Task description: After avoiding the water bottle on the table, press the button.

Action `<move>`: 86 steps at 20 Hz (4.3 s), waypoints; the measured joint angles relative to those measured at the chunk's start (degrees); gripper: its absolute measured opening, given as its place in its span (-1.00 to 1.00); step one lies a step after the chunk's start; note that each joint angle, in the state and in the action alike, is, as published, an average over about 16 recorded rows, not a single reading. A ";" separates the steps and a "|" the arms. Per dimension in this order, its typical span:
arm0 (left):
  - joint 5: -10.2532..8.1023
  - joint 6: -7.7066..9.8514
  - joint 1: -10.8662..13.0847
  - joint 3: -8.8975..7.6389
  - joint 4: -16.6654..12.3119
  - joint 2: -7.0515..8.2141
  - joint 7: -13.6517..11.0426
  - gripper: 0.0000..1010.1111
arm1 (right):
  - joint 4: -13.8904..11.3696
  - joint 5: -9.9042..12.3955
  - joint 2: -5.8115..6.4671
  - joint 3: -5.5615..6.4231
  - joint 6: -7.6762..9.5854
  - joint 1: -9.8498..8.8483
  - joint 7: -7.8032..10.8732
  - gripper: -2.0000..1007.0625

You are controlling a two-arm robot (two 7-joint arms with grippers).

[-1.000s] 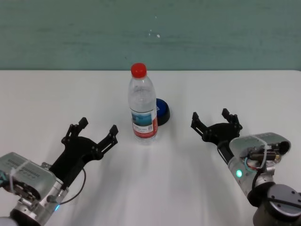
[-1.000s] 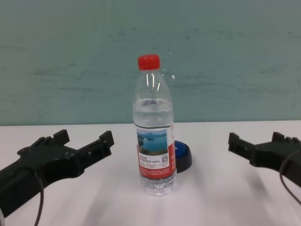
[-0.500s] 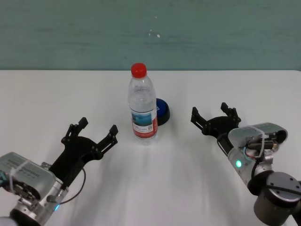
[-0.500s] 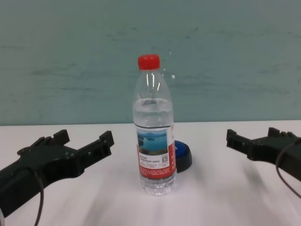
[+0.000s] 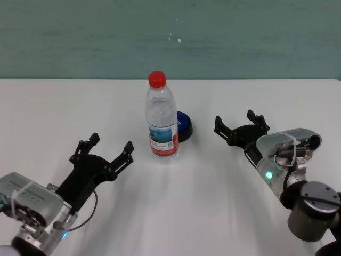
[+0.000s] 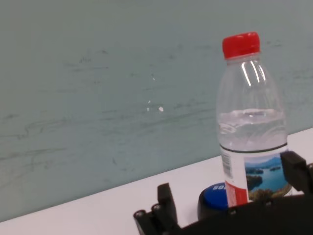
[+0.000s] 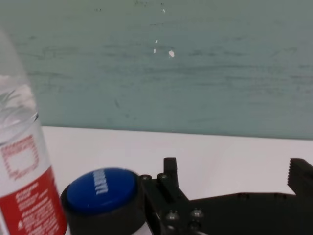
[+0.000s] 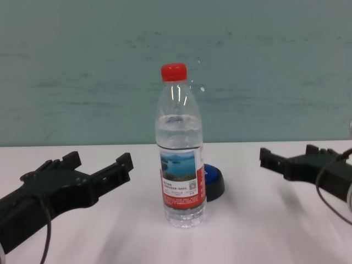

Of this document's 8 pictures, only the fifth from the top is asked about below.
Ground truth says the blue push button black base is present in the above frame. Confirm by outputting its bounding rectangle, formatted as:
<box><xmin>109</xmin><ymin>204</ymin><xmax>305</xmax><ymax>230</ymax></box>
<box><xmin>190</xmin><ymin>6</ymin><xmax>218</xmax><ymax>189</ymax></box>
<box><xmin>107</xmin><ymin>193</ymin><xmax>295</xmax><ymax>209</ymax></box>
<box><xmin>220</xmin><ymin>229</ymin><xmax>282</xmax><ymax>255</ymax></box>
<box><xmin>175</xmin><ymin>111</ymin><xmax>194</xmax><ymax>143</ymax></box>

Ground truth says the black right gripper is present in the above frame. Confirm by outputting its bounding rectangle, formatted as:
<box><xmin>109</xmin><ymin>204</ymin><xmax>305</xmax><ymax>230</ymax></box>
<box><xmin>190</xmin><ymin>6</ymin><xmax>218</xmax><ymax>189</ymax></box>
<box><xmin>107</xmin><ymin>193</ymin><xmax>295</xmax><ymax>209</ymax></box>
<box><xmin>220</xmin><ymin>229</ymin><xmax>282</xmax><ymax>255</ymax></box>
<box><xmin>213</xmin><ymin>109</ymin><xmax>270</xmax><ymax>149</ymax></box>

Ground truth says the white left camera zip tie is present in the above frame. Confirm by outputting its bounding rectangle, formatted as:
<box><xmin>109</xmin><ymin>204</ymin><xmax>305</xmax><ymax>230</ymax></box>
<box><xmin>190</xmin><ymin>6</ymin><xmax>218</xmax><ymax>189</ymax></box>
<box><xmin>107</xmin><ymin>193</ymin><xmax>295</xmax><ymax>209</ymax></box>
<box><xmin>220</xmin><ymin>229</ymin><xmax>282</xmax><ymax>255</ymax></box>
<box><xmin>11</xmin><ymin>182</ymin><xmax>36</xmax><ymax>222</ymax></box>

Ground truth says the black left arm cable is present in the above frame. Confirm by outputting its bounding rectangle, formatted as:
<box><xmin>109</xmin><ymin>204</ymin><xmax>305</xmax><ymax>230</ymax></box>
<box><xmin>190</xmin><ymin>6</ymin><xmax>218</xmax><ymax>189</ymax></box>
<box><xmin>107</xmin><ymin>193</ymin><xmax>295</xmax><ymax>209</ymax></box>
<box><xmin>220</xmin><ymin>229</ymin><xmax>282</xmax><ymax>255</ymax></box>
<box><xmin>53</xmin><ymin>190</ymin><xmax>99</xmax><ymax>233</ymax></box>

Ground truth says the white camera zip tie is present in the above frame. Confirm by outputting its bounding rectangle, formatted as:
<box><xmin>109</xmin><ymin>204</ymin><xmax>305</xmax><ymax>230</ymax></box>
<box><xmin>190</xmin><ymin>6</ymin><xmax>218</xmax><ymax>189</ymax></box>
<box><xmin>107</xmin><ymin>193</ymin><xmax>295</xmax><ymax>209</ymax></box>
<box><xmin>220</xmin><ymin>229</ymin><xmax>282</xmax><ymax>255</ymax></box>
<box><xmin>11</xmin><ymin>182</ymin><xmax>36</xmax><ymax>222</ymax></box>
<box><xmin>287</xmin><ymin>132</ymin><xmax>301</xmax><ymax>166</ymax></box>

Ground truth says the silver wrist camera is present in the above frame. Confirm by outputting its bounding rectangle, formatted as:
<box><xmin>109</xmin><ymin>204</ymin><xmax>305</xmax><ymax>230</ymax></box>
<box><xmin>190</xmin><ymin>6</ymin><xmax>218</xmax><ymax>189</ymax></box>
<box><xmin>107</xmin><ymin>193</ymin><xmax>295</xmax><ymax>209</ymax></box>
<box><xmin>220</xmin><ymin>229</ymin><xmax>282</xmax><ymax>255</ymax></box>
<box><xmin>255</xmin><ymin>128</ymin><xmax>322</xmax><ymax>164</ymax></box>
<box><xmin>0</xmin><ymin>172</ymin><xmax>65</xmax><ymax>228</ymax></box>

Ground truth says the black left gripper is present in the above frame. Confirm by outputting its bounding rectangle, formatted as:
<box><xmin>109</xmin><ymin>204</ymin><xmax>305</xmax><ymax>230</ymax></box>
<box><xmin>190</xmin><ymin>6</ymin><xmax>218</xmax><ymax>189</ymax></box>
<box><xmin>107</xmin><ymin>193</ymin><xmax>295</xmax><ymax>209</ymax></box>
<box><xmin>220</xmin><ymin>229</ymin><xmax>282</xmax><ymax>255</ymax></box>
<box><xmin>55</xmin><ymin>132</ymin><xmax>135</xmax><ymax>216</ymax></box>

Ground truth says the white right camera zip tie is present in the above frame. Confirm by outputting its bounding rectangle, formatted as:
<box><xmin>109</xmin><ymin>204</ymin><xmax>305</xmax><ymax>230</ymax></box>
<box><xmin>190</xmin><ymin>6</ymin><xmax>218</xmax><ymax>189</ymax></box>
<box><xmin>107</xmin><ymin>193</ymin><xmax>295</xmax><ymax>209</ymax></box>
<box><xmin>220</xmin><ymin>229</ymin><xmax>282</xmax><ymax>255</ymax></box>
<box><xmin>287</xmin><ymin>132</ymin><xmax>301</xmax><ymax>166</ymax></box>

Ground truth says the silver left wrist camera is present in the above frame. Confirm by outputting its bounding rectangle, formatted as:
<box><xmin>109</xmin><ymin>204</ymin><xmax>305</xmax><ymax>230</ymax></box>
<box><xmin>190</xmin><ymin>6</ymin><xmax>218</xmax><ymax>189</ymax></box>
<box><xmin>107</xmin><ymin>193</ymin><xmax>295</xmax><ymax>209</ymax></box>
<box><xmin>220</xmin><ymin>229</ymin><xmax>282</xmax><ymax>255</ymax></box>
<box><xmin>0</xmin><ymin>172</ymin><xmax>65</xmax><ymax>228</ymax></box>

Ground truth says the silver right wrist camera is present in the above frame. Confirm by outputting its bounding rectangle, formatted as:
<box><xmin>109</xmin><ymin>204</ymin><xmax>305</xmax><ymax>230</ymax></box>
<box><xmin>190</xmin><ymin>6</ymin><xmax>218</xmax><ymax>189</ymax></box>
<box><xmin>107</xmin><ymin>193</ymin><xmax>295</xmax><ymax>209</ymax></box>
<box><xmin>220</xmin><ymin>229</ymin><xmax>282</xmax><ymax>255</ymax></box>
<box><xmin>255</xmin><ymin>128</ymin><xmax>322</xmax><ymax>164</ymax></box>

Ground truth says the clear water bottle red cap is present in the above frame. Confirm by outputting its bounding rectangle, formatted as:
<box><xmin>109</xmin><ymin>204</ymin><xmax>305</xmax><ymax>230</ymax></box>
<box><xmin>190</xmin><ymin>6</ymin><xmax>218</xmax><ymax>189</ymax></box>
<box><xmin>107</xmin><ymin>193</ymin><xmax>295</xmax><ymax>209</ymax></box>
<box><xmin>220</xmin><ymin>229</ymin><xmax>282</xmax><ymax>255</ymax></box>
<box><xmin>144</xmin><ymin>70</ymin><xmax>180</xmax><ymax>165</ymax></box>

